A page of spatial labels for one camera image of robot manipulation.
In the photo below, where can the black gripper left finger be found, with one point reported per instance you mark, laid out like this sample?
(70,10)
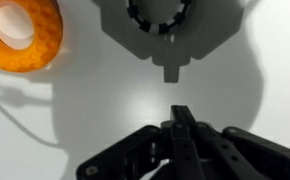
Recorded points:
(151,153)

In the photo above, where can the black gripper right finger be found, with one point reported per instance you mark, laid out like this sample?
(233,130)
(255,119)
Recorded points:
(245,156)

